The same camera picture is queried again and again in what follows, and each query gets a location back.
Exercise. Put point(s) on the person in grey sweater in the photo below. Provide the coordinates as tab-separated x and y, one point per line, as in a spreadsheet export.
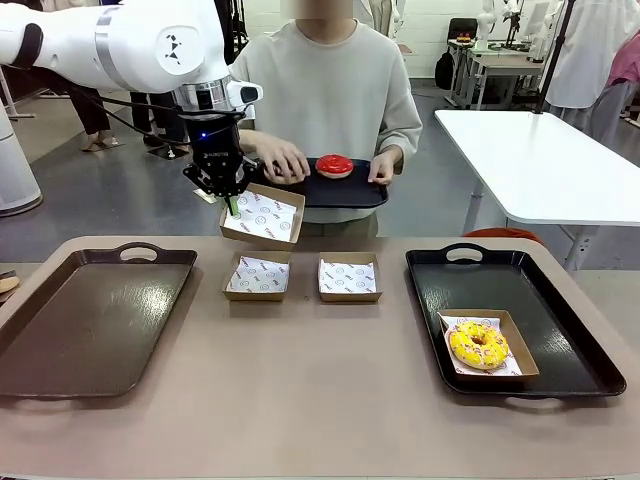
325	100

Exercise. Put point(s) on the person's right hand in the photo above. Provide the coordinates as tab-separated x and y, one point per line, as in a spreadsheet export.
285	160

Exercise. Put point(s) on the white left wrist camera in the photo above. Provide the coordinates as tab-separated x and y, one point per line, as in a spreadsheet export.
235	90

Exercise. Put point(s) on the grey workbench table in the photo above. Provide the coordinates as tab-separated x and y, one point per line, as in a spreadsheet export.
505	70

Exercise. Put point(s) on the orange stool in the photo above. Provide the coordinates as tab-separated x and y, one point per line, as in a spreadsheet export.
500	234

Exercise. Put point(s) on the white printed paper liner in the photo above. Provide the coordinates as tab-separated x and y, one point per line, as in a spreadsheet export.
265	217
257	275
514	370
347	277

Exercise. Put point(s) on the person in beige jacket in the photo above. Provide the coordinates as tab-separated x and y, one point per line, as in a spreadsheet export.
92	112

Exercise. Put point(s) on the brown plastic tray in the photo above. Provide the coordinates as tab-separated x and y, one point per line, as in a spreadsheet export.
100	325

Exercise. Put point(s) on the yellow sprinkled donut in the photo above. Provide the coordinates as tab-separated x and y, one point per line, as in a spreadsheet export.
467	350

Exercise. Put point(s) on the person in dark trousers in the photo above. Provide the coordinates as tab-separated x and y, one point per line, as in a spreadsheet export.
172	125

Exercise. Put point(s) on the red glazed donut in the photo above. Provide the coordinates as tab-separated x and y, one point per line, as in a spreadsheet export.
334	165

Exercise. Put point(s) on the person's left hand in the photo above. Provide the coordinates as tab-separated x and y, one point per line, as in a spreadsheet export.
382	167

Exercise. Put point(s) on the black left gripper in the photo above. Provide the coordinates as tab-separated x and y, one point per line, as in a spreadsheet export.
215	140

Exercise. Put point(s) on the person in white jacket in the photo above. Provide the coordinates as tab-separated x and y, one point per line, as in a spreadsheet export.
382	20

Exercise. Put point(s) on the large white table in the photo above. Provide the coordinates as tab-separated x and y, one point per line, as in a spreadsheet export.
550	165

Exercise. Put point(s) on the person's right forearm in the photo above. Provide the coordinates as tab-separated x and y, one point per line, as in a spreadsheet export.
257	142

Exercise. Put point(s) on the black backpack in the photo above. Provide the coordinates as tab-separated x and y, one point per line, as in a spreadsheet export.
445	70

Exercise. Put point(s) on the pink garment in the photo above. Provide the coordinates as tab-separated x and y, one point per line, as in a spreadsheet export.
627	65

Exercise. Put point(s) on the black slanted pole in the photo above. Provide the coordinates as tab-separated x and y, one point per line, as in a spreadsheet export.
553	65

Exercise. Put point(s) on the person's left forearm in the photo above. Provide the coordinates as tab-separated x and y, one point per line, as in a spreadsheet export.
397	145

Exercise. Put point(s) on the black chair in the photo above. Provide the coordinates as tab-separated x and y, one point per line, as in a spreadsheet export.
462	27

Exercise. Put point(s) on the black serving tray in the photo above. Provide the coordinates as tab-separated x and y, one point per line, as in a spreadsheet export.
345	192

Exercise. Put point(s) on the white coat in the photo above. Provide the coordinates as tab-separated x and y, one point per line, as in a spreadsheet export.
590	50

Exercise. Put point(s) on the brown paper food box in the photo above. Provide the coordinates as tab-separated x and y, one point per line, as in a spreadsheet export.
260	241
256	296
350	298
520	340

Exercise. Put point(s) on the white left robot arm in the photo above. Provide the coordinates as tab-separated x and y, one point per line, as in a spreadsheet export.
75	45

